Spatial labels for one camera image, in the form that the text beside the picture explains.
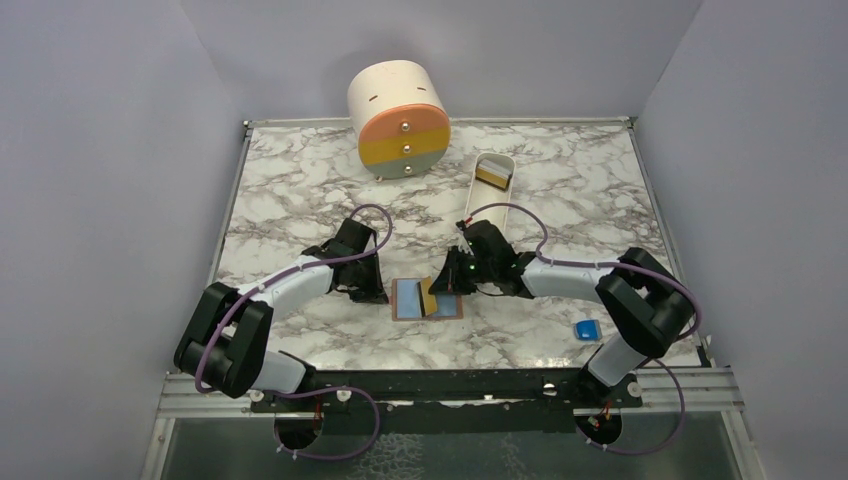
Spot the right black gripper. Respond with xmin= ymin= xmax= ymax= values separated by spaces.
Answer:
xmin=430 ymin=244 xmax=497 ymax=294

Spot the gold credit card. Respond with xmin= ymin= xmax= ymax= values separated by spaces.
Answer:
xmin=417 ymin=276 xmax=438 ymax=318

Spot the brown leather card holder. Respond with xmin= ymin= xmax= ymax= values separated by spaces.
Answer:
xmin=391 ymin=278 xmax=464 ymax=321

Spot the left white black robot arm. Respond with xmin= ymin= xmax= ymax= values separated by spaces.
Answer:
xmin=174 ymin=218 xmax=388 ymax=411

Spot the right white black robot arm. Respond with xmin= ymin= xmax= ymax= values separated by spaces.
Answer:
xmin=428 ymin=220 xmax=696 ymax=407

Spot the cards stack in tray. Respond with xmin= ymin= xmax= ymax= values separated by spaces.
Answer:
xmin=474 ymin=159 xmax=513 ymax=191

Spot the long white oval tray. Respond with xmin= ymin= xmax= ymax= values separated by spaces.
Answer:
xmin=463 ymin=152 xmax=516 ymax=232

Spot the small blue object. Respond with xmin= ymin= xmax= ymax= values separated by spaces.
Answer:
xmin=573 ymin=319 xmax=603 ymax=342

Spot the round drawer cabinet orange yellow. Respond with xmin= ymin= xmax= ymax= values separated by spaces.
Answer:
xmin=347 ymin=60 xmax=451 ymax=179

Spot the aluminium table frame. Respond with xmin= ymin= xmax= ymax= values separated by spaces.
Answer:
xmin=139 ymin=116 xmax=763 ymax=480

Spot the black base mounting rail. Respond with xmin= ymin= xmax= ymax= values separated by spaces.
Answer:
xmin=250 ymin=368 xmax=643 ymax=435

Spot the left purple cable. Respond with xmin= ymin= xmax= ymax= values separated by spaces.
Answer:
xmin=193 ymin=203 xmax=394 ymax=462

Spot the purple cable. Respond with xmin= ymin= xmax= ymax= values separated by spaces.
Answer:
xmin=457 ymin=202 xmax=702 ymax=457
xmin=193 ymin=203 xmax=394 ymax=462

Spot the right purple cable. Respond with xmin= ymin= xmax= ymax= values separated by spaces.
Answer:
xmin=457 ymin=202 xmax=702 ymax=457

